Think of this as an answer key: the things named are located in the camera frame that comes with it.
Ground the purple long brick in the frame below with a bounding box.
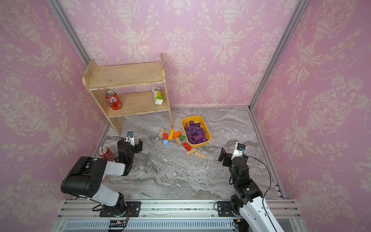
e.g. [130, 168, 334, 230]
[193, 134, 203, 142]

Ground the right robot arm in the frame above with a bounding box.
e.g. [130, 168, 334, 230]
[218, 143, 283, 232]

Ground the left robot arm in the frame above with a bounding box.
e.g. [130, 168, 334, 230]
[61, 136, 143, 217]

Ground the yellow plastic storage bin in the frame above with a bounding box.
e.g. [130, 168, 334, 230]
[182, 116, 211, 148]

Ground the red cola can on floor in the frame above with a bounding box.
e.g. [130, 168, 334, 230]
[97, 147, 116, 161]

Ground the engraved natural wood brick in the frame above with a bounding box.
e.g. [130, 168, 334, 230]
[194, 152, 206, 160]

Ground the natural wood brick near shelf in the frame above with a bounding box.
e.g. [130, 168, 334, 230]
[158, 128, 165, 137]

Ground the yellow long brick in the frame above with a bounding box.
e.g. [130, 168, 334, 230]
[168, 129, 175, 141]

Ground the natural wood brick small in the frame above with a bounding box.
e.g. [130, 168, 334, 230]
[186, 148, 197, 156]

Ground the beige wood brick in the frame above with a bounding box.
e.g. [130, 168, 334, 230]
[175, 137, 182, 147]

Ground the orange brick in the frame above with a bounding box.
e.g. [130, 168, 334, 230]
[174, 131, 182, 138]

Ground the red cola can on shelf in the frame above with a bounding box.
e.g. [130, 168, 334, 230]
[105, 90, 122, 110]

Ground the small red brick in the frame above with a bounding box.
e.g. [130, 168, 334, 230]
[183, 142, 192, 151]

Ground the green white juice carton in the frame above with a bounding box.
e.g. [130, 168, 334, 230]
[152, 87, 164, 105]

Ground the wooden two-tier shelf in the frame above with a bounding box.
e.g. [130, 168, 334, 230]
[82, 53, 174, 135]

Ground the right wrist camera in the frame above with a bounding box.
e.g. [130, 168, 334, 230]
[231, 142, 246, 159]

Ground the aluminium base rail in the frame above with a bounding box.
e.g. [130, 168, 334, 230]
[52, 199, 306, 232]

